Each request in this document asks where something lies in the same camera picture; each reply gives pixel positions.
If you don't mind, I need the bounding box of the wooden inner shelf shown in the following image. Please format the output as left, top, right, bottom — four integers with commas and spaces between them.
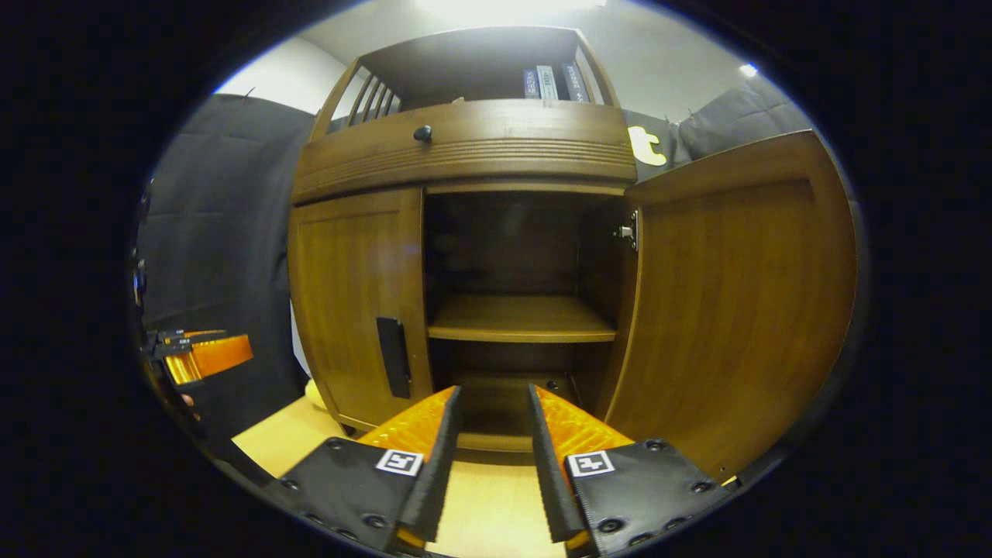
428, 293, 618, 343

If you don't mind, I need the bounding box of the wooden cabinet drawer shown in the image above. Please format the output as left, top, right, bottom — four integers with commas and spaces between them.
291, 98, 638, 206

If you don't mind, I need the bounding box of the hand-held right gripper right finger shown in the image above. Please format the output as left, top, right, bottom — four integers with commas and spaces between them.
529, 383, 733, 555

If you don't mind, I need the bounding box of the wooden shoe cabinet door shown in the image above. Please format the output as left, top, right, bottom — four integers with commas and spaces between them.
593, 129, 859, 483
288, 186, 433, 435

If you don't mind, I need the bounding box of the large ceiling light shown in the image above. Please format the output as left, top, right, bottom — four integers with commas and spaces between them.
418, 0, 605, 24

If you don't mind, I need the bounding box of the black door handle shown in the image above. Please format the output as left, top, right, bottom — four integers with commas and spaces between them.
376, 316, 412, 400

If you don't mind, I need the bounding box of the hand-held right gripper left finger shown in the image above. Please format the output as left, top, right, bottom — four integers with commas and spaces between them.
267, 385, 463, 553

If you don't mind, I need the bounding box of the black backdrop cloth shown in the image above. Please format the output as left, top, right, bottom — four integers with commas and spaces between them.
132, 77, 853, 443

